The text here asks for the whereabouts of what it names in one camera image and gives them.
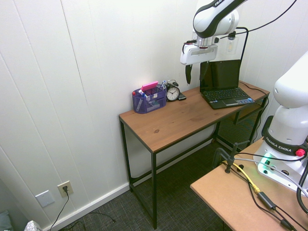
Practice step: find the white blank wall plate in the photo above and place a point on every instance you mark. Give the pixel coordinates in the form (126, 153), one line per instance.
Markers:
(45, 198)

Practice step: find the purple mesh desk organizer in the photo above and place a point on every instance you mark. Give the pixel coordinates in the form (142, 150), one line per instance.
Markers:
(150, 102)

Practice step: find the black metal clamp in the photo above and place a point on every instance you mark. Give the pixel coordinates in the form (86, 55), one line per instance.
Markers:
(233, 154)

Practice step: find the wooden desk black frame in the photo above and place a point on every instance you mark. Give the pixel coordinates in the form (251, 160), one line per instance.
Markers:
(178, 118)

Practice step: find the grey blue cushion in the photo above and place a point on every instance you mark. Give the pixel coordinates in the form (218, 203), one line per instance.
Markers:
(5, 221)

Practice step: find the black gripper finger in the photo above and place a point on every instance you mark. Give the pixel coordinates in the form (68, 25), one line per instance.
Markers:
(204, 69)
(188, 73)

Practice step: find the white patterned tissue box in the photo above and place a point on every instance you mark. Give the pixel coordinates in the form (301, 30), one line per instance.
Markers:
(32, 226)

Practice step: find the beige wall outlet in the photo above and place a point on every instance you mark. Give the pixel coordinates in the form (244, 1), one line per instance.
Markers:
(64, 189)

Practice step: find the black twin-bell alarm clock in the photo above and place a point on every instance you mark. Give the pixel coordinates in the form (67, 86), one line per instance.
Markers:
(173, 93)

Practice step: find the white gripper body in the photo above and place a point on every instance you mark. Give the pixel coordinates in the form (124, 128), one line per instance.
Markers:
(201, 54)

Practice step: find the white blue marker pen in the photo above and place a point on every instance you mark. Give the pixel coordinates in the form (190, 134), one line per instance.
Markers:
(163, 84)

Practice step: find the red stop knob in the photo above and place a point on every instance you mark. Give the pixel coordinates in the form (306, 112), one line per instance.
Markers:
(300, 152)

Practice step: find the small black phone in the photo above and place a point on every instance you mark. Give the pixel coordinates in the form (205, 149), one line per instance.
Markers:
(182, 97)

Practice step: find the black laptop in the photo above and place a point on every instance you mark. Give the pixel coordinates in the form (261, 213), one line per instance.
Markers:
(223, 74)

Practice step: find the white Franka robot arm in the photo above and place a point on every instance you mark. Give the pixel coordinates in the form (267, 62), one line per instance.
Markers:
(288, 96)

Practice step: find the pink sticky note pad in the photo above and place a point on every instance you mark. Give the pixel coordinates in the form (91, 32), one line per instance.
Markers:
(149, 85)

